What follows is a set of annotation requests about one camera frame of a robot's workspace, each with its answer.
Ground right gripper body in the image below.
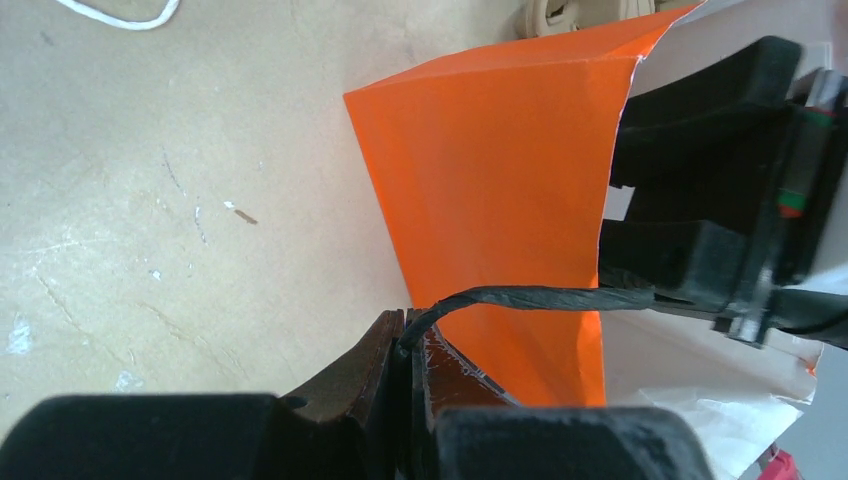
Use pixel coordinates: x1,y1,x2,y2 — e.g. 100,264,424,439
622,66,848,352

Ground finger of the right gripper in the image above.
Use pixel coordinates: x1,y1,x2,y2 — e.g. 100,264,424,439
599,218,762,315
610,36,803,187

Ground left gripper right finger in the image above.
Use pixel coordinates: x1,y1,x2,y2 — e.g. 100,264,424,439
407,327,713,479

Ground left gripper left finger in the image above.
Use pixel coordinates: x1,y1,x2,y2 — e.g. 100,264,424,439
1,310,404,479

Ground orange paper bag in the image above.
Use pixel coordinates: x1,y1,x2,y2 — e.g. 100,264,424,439
343,0,823,480

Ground light blue paper bag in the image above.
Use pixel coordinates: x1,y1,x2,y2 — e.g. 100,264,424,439
57,0,181,32

